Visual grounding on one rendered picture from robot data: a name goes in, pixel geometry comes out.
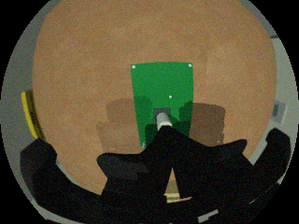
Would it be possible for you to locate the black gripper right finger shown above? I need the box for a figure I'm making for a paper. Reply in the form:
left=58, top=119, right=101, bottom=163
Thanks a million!
left=165, top=126, right=248, bottom=199

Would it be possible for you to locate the green circuit board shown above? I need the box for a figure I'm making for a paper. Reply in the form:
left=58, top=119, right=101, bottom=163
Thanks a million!
left=131, top=61, right=193, bottom=148

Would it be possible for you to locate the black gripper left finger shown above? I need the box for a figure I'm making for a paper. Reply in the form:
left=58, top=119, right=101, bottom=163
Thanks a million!
left=96, top=126, right=175, bottom=195

